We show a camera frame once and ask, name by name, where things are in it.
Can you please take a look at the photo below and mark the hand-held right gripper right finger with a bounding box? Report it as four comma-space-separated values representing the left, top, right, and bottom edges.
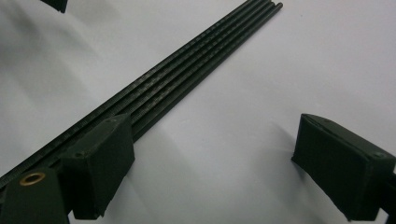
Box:
291, 113, 396, 222

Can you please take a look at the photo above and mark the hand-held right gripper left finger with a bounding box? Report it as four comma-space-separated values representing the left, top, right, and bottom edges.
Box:
60, 113, 136, 221

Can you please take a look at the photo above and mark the row of black chopsticks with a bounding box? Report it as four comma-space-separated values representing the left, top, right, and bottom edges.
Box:
0, 0, 284, 190

